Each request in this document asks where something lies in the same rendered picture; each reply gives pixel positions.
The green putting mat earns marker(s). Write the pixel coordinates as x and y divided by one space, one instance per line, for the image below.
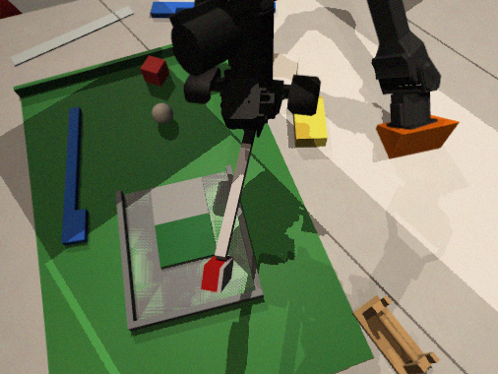
303 324

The red putter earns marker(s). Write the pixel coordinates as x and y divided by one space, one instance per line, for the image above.
217 271

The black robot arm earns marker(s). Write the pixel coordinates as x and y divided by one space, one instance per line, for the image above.
213 31

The grey flat bar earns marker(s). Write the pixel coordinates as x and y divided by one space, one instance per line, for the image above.
71 36

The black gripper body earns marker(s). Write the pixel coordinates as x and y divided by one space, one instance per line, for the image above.
302 94

